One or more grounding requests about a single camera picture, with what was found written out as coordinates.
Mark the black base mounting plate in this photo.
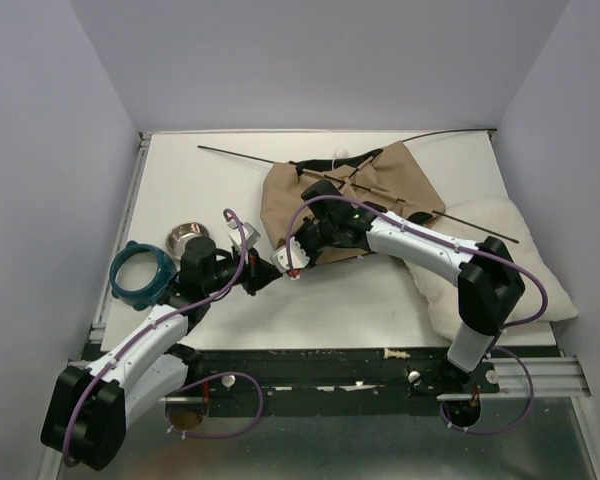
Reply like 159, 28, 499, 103
168, 345, 498, 418

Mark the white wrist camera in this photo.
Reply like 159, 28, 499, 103
227, 220, 261, 250
270, 240, 310, 280

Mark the teal double bowl stand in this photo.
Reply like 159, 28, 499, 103
109, 241, 177, 311

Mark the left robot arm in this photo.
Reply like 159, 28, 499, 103
41, 234, 283, 471

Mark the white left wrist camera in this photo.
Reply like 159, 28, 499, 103
227, 220, 261, 250

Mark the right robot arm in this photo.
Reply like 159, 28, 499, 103
292, 180, 525, 392

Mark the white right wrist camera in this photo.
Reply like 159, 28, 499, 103
270, 240, 310, 280

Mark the beige pet tent fabric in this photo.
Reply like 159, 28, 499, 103
259, 142, 447, 266

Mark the white pompom toy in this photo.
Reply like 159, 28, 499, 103
332, 147, 348, 160

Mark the aluminium rail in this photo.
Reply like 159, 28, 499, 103
488, 357, 591, 399

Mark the white fluffy pillow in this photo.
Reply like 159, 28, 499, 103
404, 195, 579, 344

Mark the cream chess piece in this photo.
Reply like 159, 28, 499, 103
383, 348, 411, 360

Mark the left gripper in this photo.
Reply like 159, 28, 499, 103
204, 245, 284, 296

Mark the steel pet bowl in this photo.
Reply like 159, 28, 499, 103
165, 221, 210, 260

